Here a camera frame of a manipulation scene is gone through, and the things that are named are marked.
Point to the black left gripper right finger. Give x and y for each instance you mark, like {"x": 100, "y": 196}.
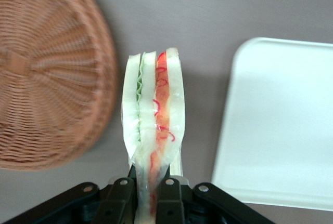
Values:
{"x": 169, "y": 200}

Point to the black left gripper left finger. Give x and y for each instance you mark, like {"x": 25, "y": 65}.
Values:
{"x": 122, "y": 200}

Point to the triangle sandwich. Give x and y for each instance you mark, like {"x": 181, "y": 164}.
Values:
{"x": 148, "y": 91}

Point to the cream rectangular tray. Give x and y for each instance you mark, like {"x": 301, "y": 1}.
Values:
{"x": 281, "y": 117}

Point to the brown round wicker basket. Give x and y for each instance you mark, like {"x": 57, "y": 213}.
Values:
{"x": 52, "y": 78}

